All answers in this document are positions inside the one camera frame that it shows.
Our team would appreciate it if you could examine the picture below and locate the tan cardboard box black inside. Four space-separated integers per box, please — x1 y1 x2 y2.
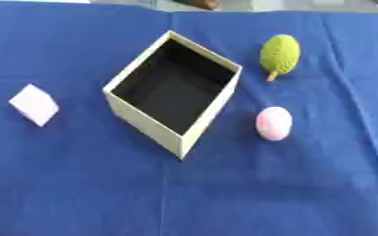
101 29 244 160

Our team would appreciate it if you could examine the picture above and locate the pink toy peach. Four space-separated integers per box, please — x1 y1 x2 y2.
254 106 294 142

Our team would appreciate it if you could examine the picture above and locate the pale pink block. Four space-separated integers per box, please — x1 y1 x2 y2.
6 83 62 128

